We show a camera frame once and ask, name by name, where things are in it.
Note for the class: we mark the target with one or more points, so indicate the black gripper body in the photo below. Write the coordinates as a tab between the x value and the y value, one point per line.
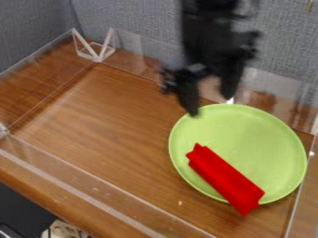
211	44

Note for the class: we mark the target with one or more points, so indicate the red rectangular block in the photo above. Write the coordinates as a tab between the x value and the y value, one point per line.
240	192

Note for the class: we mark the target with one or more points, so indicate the green round plate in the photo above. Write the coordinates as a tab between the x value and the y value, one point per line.
251	140

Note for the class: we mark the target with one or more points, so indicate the black box under table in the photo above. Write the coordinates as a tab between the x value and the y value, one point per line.
21	215

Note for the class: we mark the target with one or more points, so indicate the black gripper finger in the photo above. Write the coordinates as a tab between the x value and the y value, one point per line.
188	93
230	78

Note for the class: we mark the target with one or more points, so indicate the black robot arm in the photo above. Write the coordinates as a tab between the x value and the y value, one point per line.
210	9

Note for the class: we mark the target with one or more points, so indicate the white power strip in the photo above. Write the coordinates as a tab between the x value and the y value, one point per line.
61	229

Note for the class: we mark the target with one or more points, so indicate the clear acrylic enclosure wall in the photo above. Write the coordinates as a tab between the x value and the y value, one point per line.
84	128

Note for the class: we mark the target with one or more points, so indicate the clear acrylic corner bracket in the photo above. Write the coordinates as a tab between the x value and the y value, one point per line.
92	50

